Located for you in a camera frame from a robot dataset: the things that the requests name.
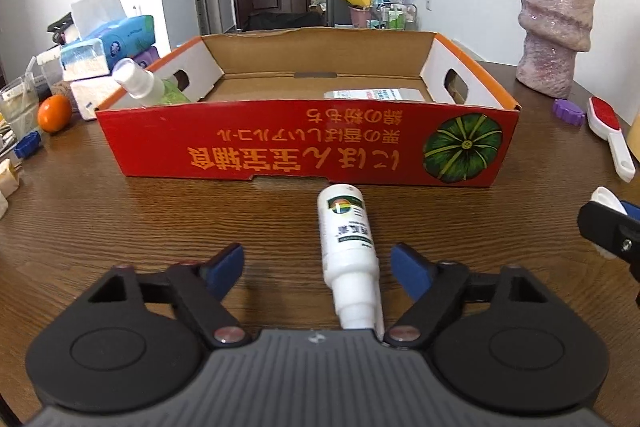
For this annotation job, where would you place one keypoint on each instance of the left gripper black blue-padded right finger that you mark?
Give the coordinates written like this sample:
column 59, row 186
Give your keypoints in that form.
column 502, row 341

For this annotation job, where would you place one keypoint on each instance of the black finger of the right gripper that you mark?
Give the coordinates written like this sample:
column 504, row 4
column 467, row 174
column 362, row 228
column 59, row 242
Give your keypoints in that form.
column 616, row 233

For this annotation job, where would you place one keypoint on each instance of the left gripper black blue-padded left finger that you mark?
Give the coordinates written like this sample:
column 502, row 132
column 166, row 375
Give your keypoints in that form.
column 132, row 340

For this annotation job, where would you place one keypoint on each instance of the red white lint brush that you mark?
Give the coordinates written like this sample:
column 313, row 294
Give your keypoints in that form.
column 603, row 122

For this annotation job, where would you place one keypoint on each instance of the white spray bottle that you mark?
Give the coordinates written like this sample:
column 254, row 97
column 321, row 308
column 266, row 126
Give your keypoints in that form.
column 350, row 265

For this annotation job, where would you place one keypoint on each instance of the blue plastic lid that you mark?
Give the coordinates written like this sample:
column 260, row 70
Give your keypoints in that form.
column 28, row 145

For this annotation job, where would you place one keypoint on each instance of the white round lid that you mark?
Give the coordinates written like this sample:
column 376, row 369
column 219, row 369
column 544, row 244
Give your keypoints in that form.
column 610, row 206

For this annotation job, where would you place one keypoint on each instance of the purple small cap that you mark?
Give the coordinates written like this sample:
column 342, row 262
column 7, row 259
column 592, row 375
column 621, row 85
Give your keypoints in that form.
column 568, row 112

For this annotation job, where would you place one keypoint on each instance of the white tape roll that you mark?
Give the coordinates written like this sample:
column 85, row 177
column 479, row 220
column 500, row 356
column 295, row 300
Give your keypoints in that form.
column 4, row 205

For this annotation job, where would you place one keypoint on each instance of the beige power adapter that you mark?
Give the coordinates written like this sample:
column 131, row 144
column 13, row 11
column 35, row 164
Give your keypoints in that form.
column 9, row 178

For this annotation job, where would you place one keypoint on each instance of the pink textured vase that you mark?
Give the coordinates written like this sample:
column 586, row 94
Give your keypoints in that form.
column 555, row 32

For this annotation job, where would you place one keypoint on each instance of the orange fruit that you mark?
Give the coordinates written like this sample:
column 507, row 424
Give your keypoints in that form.
column 54, row 113

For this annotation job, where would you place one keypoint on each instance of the white medicine box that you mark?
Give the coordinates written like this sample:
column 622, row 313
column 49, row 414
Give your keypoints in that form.
column 380, row 94

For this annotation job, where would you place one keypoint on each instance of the green spray bottle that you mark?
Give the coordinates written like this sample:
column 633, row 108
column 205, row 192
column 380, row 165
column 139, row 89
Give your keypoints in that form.
column 145, row 87

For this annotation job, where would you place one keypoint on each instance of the clear drinking glass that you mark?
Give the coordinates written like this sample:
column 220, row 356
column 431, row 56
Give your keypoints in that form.
column 19, row 105

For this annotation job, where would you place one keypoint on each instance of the red cardboard produce box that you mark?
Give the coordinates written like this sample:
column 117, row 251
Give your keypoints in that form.
column 257, row 109

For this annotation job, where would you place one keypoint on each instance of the purple tissue pack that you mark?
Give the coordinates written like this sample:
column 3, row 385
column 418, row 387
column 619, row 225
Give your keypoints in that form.
column 101, row 93

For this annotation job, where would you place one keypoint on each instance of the clear food container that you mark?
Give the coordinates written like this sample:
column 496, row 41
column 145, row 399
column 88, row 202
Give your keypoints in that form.
column 51, row 70

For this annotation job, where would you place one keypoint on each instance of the blue tissue pack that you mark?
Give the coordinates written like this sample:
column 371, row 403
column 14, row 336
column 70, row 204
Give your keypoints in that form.
column 106, row 36

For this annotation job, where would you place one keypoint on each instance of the black folding chair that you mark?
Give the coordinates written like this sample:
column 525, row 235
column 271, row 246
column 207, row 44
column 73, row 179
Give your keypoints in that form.
column 274, row 21

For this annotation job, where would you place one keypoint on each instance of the wire storage rack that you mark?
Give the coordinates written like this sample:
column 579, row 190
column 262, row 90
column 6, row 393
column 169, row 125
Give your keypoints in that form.
column 392, row 16

